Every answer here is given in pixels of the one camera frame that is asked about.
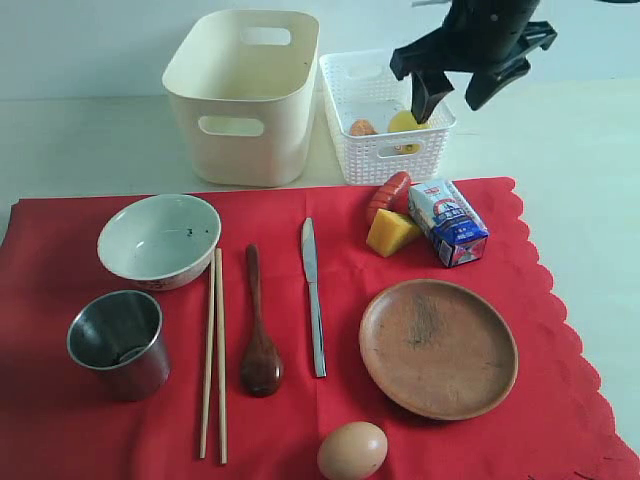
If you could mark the stainless steel cup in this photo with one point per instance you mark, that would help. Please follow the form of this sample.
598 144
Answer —
119 338

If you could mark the silver table knife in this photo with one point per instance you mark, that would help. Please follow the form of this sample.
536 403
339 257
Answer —
310 266

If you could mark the cream plastic storage bin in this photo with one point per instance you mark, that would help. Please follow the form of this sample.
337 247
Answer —
241 86

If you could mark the white perforated plastic basket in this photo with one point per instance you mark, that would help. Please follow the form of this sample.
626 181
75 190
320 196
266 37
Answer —
360 85

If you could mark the red tablecloth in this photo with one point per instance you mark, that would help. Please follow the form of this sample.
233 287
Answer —
58 421

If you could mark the wooden chopstick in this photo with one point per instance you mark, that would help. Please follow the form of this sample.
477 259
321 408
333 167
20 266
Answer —
221 357
208 360

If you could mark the red toy sausage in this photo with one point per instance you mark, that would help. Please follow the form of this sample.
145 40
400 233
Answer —
393 195

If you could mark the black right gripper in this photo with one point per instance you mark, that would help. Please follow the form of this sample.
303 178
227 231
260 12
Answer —
489 38

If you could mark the right wooden chopstick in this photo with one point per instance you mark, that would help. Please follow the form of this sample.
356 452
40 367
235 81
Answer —
221 357

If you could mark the blue white milk carton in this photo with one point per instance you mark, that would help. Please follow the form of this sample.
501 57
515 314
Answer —
456 231

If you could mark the orange fried chicken piece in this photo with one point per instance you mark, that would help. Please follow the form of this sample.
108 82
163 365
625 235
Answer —
362 127

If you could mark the brown egg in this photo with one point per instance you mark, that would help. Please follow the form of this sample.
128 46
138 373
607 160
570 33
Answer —
355 450

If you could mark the white ceramic bowl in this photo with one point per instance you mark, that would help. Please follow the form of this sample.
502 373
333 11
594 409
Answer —
162 242

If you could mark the left wooden chopstick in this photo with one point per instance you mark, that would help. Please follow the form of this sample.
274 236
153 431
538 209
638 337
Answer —
208 360

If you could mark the yellow lemon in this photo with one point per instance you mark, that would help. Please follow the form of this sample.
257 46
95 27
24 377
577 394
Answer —
404 121

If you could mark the yellow cheese wedge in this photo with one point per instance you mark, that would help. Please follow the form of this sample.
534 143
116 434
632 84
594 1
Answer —
391 231

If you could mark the brown wooden plate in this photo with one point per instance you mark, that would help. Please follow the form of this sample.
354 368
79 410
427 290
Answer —
438 349

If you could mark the dark wooden spoon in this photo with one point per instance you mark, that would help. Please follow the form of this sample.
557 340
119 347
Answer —
261 366

